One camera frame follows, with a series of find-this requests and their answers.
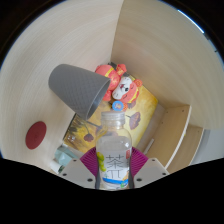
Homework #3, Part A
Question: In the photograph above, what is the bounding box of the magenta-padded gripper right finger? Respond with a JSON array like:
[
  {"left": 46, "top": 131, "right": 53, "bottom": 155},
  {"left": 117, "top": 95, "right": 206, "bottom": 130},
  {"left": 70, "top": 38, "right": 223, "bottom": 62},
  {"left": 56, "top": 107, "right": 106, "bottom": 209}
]
[{"left": 128, "top": 146, "right": 170, "bottom": 190}]

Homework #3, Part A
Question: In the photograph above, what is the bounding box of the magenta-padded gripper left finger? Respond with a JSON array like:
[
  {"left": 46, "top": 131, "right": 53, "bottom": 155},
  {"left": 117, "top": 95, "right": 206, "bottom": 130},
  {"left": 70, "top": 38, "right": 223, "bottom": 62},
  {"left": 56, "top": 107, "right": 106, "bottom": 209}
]
[{"left": 57, "top": 147, "right": 101, "bottom": 190}]

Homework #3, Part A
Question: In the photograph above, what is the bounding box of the clear plastic drink bottle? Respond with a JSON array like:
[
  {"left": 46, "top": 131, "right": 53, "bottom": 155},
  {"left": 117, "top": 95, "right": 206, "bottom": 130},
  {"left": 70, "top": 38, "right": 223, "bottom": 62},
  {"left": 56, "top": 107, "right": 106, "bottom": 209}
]
[{"left": 95, "top": 110, "right": 133, "bottom": 191}]

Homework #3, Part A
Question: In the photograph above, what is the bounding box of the teal faceted vase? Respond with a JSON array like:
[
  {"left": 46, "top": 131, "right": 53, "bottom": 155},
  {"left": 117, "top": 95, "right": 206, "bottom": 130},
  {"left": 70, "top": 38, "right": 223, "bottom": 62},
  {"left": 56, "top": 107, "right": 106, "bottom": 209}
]
[{"left": 54, "top": 144, "right": 80, "bottom": 168}]

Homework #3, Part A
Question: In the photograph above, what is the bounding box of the white light bar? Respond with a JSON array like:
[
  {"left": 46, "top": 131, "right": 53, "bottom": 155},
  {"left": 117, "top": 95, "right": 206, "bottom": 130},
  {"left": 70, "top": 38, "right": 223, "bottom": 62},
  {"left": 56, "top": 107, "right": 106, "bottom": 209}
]
[{"left": 143, "top": 138, "right": 156, "bottom": 155}]

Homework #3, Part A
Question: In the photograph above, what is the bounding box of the flat round red coaster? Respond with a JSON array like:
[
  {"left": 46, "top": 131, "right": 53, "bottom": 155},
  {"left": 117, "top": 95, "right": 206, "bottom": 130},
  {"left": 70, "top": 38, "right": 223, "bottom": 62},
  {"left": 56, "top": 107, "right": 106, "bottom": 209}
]
[{"left": 25, "top": 120, "right": 48, "bottom": 150}]

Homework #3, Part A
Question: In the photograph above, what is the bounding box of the yellow poppy flower painting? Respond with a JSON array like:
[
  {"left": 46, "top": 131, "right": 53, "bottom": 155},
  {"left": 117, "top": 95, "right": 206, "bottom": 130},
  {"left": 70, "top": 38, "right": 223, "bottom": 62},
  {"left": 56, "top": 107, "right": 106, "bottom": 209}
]
[{"left": 63, "top": 88, "right": 159, "bottom": 154}]

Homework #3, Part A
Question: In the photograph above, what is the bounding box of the grey textured mug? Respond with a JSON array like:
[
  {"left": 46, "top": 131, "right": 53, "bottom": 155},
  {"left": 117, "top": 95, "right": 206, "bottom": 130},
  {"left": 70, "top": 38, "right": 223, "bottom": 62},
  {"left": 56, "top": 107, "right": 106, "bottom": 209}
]
[{"left": 48, "top": 63, "right": 112, "bottom": 121}]

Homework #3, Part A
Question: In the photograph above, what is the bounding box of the red plush mouse toy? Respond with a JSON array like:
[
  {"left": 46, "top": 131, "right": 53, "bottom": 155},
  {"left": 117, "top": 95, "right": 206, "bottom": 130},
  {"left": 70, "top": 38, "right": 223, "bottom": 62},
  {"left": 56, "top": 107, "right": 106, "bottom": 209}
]
[{"left": 94, "top": 63, "right": 144, "bottom": 113}]

